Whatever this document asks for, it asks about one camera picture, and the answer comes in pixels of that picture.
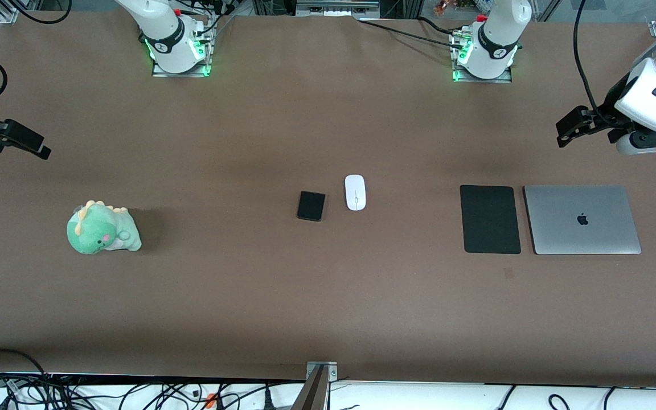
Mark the green dinosaur plush toy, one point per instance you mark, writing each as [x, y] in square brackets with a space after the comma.
[100, 230]

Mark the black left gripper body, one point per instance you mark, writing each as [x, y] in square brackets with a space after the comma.
[605, 117]

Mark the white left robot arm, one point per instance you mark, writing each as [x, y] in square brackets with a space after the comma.
[496, 40]

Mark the white computer mouse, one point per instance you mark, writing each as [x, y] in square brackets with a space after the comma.
[355, 192]

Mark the aluminium frame crossbar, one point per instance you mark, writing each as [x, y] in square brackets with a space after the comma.
[333, 8]

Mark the black smartphone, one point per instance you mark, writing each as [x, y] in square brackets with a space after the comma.
[311, 205]

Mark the black mouse pad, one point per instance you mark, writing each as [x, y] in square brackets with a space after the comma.
[490, 219]

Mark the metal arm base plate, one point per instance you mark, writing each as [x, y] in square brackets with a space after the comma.
[160, 72]
[459, 77]

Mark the silver laptop with apple logo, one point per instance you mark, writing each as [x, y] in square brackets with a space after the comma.
[581, 219]

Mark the small orange clip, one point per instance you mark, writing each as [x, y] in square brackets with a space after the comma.
[210, 400]

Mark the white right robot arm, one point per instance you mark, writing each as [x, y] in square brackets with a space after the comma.
[174, 40]

